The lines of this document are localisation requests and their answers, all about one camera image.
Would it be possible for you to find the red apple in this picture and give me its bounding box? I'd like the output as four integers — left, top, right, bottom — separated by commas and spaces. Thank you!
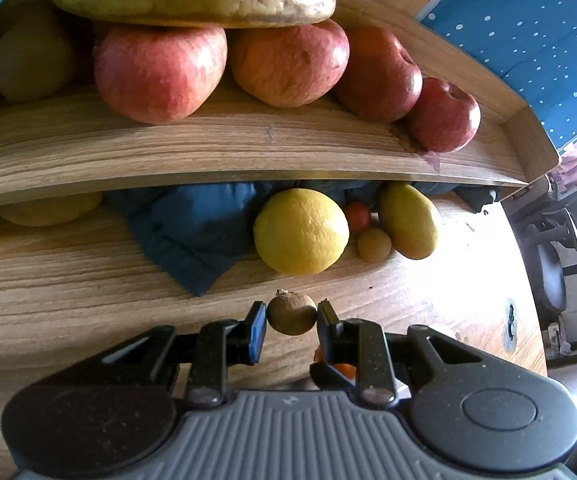
93, 24, 228, 125
407, 77, 482, 154
230, 20, 351, 108
333, 26, 424, 124

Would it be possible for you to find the yellow-green mango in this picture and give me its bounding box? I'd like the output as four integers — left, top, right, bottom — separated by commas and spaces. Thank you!
377, 182, 442, 260

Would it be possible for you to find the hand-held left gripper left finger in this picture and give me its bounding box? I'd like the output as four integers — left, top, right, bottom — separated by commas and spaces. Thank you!
67, 301, 269, 409

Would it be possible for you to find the small yellow kumquat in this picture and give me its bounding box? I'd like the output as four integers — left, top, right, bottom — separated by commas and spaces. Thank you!
357, 227, 393, 263

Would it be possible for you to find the small brown kiwi fruit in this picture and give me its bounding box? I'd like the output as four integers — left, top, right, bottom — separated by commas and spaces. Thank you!
267, 289, 318, 336

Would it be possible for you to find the yellow lemon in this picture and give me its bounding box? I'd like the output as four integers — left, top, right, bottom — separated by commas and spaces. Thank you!
253, 188, 351, 276

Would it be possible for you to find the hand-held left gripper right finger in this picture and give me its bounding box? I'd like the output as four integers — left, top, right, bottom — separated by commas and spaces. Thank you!
311, 299, 515, 409

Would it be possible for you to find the black office chair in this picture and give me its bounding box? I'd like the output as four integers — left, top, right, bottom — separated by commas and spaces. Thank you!
511, 170, 577, 322

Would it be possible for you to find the tan flat round bun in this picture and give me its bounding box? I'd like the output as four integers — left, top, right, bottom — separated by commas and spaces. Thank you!
0, 192, 103, 227

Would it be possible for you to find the dark blue jacket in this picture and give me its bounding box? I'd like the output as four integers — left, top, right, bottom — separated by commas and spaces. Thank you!
106, 180, 500, 299

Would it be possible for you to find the red cherry tomato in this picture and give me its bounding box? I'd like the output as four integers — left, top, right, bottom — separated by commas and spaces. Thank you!
345, 202, 372, 235

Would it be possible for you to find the small orange tangerine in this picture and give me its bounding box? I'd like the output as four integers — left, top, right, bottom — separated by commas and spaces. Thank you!
313, 347, 357, 379

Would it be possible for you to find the brown kiwi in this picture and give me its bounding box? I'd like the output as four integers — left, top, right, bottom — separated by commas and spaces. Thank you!
0, 10, 78, 104

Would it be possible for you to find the wooden shelf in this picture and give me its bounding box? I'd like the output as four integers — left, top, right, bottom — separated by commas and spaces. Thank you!
0, 0, 560, 212

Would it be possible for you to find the blue white-dotted panel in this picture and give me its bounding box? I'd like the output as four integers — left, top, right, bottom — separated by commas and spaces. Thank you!
417, 0, 577, 155

